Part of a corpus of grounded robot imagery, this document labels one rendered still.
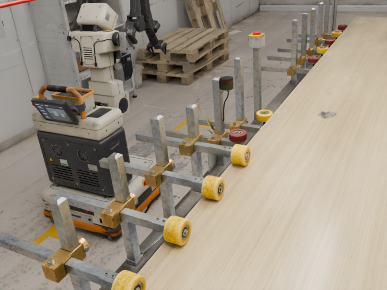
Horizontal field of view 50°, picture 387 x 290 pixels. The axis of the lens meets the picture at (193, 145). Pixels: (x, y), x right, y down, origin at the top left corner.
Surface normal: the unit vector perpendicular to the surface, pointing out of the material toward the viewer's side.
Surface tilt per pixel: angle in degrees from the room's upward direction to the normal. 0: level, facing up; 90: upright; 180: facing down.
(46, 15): 90
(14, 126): 90
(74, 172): 90
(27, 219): 0
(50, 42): 90
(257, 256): 0
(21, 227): 0
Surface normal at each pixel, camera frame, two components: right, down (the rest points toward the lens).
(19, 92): 0.88, 0.15
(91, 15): -0.39, -0.27
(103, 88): -0.46, 0.31
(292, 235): -0.08, -0.89
